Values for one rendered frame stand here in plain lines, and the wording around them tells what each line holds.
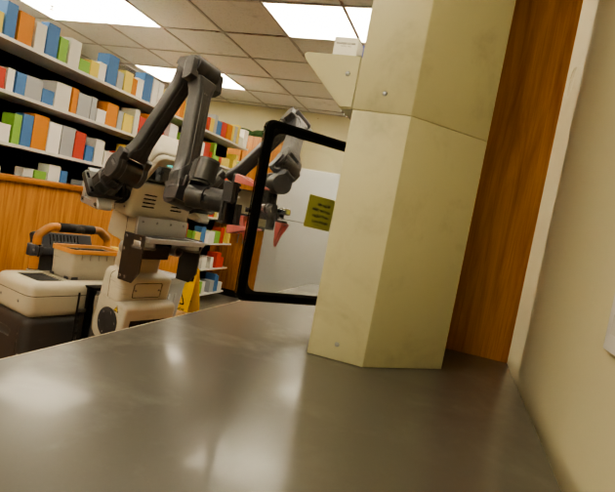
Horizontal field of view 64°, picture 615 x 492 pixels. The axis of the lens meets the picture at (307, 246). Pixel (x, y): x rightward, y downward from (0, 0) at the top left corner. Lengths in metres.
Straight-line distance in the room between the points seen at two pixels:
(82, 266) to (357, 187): 1.33
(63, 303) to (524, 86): 1.62
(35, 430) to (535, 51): 1.24
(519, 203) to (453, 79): 0.41
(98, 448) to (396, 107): 0.72
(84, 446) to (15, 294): 1.47
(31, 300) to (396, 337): 1.32
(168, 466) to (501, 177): 1.02
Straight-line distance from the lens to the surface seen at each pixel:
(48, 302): 1.95
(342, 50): 1.08
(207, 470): 0.52
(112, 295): 1.80
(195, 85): 1.44
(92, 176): 1.69
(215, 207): 1.20
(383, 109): 0.95
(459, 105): 1.02
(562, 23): 1.40
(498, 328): 1.30
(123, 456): 0.54
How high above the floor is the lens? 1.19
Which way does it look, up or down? 3 degrees down
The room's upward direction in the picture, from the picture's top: 11 degrees clockwise
